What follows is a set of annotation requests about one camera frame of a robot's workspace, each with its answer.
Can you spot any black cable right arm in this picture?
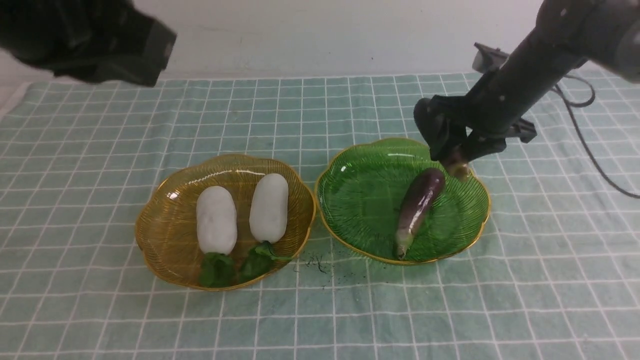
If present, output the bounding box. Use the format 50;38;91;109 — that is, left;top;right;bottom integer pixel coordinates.
550;72;640;199

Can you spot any green checkered tablecloth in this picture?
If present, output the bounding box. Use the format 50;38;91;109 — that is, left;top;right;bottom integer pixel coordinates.
0;73;639;360

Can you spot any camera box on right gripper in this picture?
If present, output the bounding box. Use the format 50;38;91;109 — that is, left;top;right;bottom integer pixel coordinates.
471;42;510;75

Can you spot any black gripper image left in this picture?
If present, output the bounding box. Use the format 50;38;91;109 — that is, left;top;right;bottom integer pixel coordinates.
0;0;178;88

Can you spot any white radish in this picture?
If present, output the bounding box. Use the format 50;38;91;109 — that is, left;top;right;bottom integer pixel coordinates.
196;186;238;289
238;173;293;283

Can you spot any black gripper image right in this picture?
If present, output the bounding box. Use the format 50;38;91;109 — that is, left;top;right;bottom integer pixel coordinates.
420;70;538;162

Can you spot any purple eggplant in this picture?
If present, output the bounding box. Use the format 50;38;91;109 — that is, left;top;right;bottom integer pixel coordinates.
413;99;469;182
394;167;446;261

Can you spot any amber plastic plate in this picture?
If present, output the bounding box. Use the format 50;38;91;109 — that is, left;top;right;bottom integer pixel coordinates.
135;153;318;292

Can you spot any green plastic plate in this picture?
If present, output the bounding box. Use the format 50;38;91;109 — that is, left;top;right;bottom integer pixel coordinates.
315;137;492;265

